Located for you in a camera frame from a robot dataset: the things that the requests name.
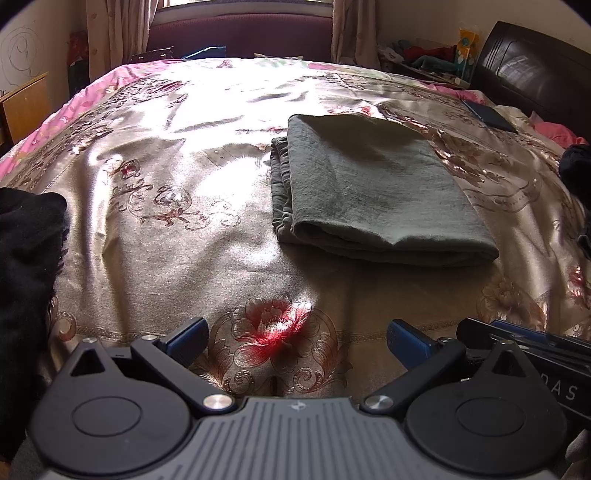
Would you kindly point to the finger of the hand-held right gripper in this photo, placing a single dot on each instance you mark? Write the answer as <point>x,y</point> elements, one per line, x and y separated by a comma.
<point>517,325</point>

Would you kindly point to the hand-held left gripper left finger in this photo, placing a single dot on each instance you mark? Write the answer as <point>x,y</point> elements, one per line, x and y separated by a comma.
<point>187,344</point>

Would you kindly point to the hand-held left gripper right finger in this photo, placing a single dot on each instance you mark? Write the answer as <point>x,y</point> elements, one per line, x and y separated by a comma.
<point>407,342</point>

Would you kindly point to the green pants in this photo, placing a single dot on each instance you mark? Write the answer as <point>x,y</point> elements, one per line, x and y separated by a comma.
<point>369,194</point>

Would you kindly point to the floral satin bedspread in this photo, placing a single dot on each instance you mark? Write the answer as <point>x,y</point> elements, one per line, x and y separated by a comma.
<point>161,230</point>

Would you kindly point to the black garment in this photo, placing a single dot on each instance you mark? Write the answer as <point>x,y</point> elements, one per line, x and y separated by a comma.
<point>577,170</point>

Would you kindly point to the black cloth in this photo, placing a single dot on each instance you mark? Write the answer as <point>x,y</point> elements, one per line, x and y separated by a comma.
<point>23,300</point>

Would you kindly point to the pink cloth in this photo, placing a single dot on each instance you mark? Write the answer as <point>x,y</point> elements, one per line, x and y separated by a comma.
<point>558,134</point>

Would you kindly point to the dark flat phone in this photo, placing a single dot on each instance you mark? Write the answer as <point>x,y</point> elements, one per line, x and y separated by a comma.
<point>491,117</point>

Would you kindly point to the dark wooden headboard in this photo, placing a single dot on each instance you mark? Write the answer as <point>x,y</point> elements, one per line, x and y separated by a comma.
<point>531,64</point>

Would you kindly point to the yellow packaging box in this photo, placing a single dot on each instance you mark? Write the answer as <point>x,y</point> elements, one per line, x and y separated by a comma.
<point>466,53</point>

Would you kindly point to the pile of clothes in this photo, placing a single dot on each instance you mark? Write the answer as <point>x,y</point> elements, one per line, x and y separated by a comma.
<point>425,62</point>

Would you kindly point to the wooden desk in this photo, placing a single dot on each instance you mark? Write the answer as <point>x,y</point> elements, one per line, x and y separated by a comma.
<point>27,110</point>

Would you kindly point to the blue item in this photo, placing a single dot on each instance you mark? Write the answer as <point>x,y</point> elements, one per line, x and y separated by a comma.
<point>205,53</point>

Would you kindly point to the dark chair back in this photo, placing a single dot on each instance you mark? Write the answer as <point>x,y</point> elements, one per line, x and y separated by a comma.
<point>152,54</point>

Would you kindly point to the red bag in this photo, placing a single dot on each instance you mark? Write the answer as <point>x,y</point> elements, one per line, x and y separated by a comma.
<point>78,64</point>

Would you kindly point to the beige curtain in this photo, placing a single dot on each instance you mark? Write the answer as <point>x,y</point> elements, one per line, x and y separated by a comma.
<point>353,32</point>
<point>120,37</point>

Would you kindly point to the purple sofa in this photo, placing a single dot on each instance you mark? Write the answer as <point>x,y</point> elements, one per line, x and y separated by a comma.
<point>249,34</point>

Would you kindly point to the window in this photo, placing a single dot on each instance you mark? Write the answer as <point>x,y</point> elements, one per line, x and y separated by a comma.
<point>244,3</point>

